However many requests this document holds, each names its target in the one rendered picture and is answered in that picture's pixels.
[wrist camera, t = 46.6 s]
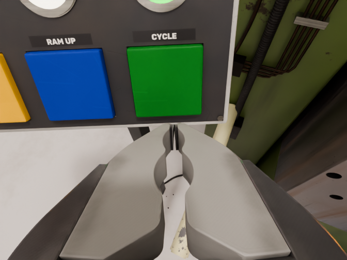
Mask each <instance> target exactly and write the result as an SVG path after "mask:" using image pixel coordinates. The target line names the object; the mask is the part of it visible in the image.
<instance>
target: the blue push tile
mask: <svg viewBox="0 0 347 260"><path fill-rule="evenodd" d="M24 55H25V59H26V61H27V64H28V67H29V69H30V72H31V74H32V77H33V79H34V82H35V84H36V87H37V89H38V92H39V95H40V97H41V100H42V102H43V105H44V107H45V111H46V113H47V115H48V118H49V120H50V121H61V120H86V119H111V118H113V117H114V116H115V109H114V103H113V99H112V94H111V89H110V85H109V80H108V75H107V70H106V65H105V60H104V55H103V50H102V48H82V49H70V50H48V51H31V52H28V53H26V54H24Z"/></svg>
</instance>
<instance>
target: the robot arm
mask: <svg viewBox="0 0 347 260"><path fill-rule="evenodd" d="M174 135H175V142H176V150H179V152H180V153H181V154H182V174H183V177H184V178H185V179H186V180H187V182H188V183H189V185H190V187H189V188H188V190H187V191H186V193H185V227H186V239H187V247H188V250H189V252H190V254H191V255H192V256H193V257H195V258H197V259H198V260H347V254H346V253H345V251H344V250H343V249H342V247H341V246H340V245H339V244H338V243H337V241H336V240H335V239H334V238H333V236H332V235H331V234H330V233H329V232H328V231H327V229H326V228H325V227H324V226H323V225H322V224H321V223H320V222H319V221H318V220H317V219H316V218H315V217H314V216H313V215H312V214H311V213H310V212H309V211H308V210H307V209H305V208H304V207H303V206H302V205H301V204H299V203H298V202H297V201H296V200H295V199H294V198H293V197H291V196H290V195H289V194H288V193H287V192H286V191H284V190H283V189H282V188H281V187H280V186H279V185H278V184H276V183H275V182H274V181H273V180H272V179H271V178H270V177H268V176H267V175H266V174H265V173H264V172H263V171H261V170H260V169H259V168H258V167H257V166H256V165H254V164H253V163H252V162H251V161H250V160H241V159H240V158H239V157H238V156H237V155H236V154H235V153H234V152H232V151H231V150H230V149H229V148H227V147H226V146H224V145H223V144H221V143H220V142H218V141H216V140H215V139H213V138H211V137H209V136H207V135H205V134H204V133H202V132H200V131H198V130H196V129H194V128H192V127H190V126H188V125H187V124H185V123H178V124H170V123H166V124H162V125H160V126H159V127H157V128H155V129H154V130H152V131H150V132H149V133H147V134H145V135H144V136H142V137H140V138H139V139H137V140H135V141H134V142H132V143H131V144H129V145H128V146H127V147H125V148H124V149H123V150H121V151H120V152H119V153H118V154H117V155H116V156H114V157H113V158H112V159H111V160H110V161H109V162H108V163H107V164H99V165H98V166H97V167H96V168H95V169H94V170H92V171H91V172H90V173H89V174H88V175H87V176H86V177H85V178H84V179H83V180H82V181H81V182H80V183H79V184H78V185H76V186H75V187H74V188H73V189H72V190H71V191H70V192H69V193H68V194H67V195H66V196H65V197H64V198H63V199H62V200H60V201H59V202H58V203H57V204H56V205H55V206H54V207H53V208H52V209H51V210H50V211H49V212H48V213H47V214H46V215H45V216H44V217H43V218H42V219H41V220H40V221H39V222H38V223H37V224H36V225H35V226H34V227H33V228H32V229H31V230H30V231H29V233H28V234H27V235H26V236H25V237H24V238H23V240H22V241H21V242H20V243H19V245H18V246H17V247H16V248H15V250H14V251H13V252H12V254H11V255H10V256H9V258H8V259H7V260H154V259H155V258H157V257H158V256H159V255H160V254H161V252H162V250H163V246H164V233H165V217H164V206H163V196H162V193H161V191H160V190H159V187H160V185H161V183H162V182H163V181H164V179H165V178H166V177H167V166H166V157H167V155H168V154H169V153H170V151H172V150H174Z"/></svg>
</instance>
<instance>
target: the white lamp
mask: <svg viewBox="0 0 347 260"><path fill-rule="evenodd" d="M29 1H30V2H32V3H33V4H35V5H36V6H38V7H41V8H44V9H54V8H57V7H59V6H61V5H62V4H63V3H64V2H65V0H29Z"/></svg>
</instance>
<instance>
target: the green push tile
mask: <svg viewBox="0 0 347 260"><path fill-rule="evenodd" d="M127 58H128V65H129V71H130V78H131V85H132V92H133V99H134V106H135V112H136V116H137V117H161V116H187V115H200V114H201V113H202V78H203V45H202V44H201V43H192V44H170V45H148V46H130V47H128V48H127Z"/></svg>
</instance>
